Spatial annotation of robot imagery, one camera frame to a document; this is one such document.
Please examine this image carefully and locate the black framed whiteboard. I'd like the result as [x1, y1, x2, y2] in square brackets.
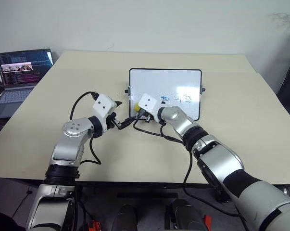
[124, 68, 206, 122]

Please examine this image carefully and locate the dark rounded shape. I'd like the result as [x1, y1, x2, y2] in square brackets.
[115, 204, 139, 231]
[167, 199, 209, 231]

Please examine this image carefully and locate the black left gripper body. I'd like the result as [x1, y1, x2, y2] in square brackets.
[103, 112, 119, 132]

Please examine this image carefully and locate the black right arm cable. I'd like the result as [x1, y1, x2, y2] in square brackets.
[132, 119, 250, 231]

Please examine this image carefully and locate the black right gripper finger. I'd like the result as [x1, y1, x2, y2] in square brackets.
[122, 116, 139, 129]

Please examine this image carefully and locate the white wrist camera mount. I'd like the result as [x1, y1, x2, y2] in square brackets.
[92, 94, 117, 119]
[138, 93, 158, 114]

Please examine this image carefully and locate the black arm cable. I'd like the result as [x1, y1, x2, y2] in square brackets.
[132, 119, 250, 231]
[71, 90, 102, 166]

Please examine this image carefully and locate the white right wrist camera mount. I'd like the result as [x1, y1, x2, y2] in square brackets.
[138, 93, 158, 114]

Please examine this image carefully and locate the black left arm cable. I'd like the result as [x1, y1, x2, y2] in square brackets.
[71, 90, 102, 166]

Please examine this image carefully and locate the grey open laptop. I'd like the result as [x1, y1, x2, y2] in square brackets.
[0, 48, 54, 119]

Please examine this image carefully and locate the black table frame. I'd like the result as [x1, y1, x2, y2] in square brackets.
[74, 181, 290, 191]

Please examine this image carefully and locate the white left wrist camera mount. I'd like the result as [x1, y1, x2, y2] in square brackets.
[92, 94, 117, 119]

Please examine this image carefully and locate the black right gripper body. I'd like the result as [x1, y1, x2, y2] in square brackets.
[134, 109, 156, 124]

